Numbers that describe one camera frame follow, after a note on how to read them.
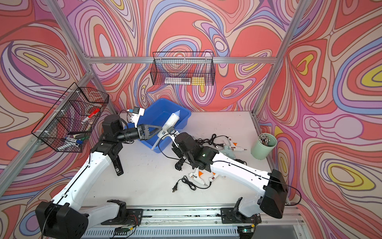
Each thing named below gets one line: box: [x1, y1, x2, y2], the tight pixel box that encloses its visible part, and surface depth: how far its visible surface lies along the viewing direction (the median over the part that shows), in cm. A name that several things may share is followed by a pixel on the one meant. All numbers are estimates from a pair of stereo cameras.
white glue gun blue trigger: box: [151, 110, 181, 151], surface depth 72 cm
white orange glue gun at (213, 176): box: [208, 171, 227, 183], surface depth 88 cm
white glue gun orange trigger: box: [189, 167, 212, 187], surface depth 87 cm
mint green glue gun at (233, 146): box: [227, 136, 248, 152], surface depth 100 cm
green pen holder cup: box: [250, 132, 278, 160], surface depth 88 cm
